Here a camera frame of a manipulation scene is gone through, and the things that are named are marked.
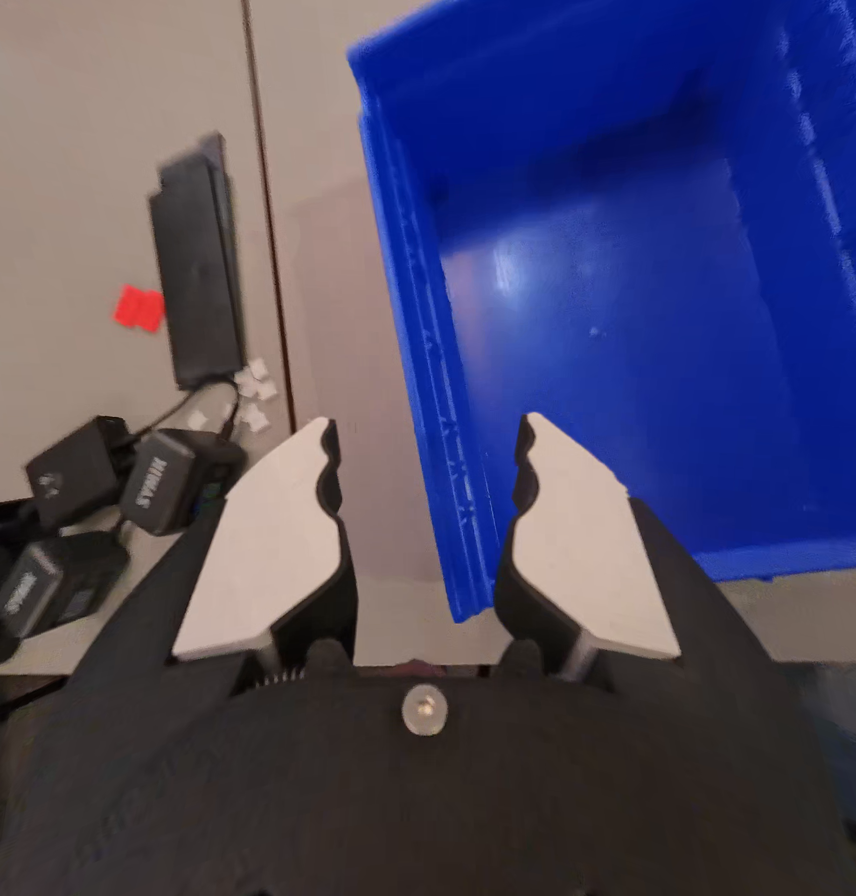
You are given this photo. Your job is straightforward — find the black flat device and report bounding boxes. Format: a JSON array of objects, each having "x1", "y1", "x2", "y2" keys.
[{"x1": 148, "y1": 132, "x2": 248, "y2": 391}]

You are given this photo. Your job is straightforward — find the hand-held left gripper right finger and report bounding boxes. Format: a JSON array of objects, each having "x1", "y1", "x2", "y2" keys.
[{"x1": 494, "y1": 412, "x2": 682, "y2": 680}]

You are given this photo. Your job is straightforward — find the blue plastic bin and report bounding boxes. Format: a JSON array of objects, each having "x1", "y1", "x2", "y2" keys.
[{"x1": 347, "y1": 0, "x2": 856, "y2": 624}]

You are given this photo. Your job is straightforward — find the pile of white paper scraps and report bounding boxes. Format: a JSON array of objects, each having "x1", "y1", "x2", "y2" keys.
[{"x1": 186, "y1": 357, "x2": 279, "y2": 433}]

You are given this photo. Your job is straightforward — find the person's blue jeans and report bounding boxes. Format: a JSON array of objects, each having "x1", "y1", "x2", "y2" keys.
[{"x1": 771, "y1": 661, "x2": 856, "y2": 848}]

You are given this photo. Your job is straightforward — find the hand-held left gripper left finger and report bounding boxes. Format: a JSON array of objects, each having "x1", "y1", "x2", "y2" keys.
[{"x1": 170, "y1": 416, "x2": 359, "y2": 667}]

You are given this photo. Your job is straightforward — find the black cable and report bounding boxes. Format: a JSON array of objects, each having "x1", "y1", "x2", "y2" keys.
[{"x1": 123, "y1": 377, "x2": 241, "y2": 443}]

